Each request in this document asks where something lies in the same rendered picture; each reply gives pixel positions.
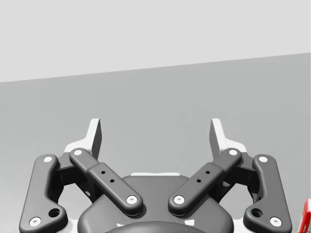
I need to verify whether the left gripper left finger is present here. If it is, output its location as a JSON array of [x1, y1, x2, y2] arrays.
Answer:
[[18, 118, 144, 233]]

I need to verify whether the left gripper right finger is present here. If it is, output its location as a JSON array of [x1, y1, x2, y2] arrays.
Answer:
[[168, 118, 293, 233]]

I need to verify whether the red and white carton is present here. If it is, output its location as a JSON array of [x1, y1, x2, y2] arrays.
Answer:
[[298, 198, 311, 233]]

